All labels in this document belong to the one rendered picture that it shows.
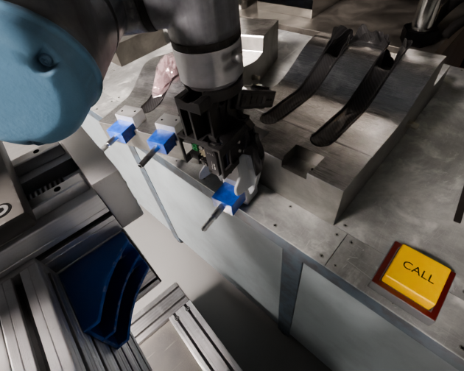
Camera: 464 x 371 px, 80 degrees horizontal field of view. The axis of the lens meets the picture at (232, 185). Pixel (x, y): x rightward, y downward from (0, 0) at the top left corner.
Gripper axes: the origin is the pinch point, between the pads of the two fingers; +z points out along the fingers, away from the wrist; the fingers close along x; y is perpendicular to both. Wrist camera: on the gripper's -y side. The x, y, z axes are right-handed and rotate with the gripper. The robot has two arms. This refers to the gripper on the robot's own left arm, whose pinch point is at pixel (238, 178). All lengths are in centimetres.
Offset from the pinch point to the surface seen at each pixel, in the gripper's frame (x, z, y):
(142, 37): -64, -1, -39
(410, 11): 7, 6, -106
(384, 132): 18.4, -3.7, -18.1
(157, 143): -17.7, -2.2, 1.2
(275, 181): 5.3, 1.6, -3.8
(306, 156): 9.1, -2.8, -7.9
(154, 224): -70, 85, -11
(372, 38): 8.6, -9.5, -39.8
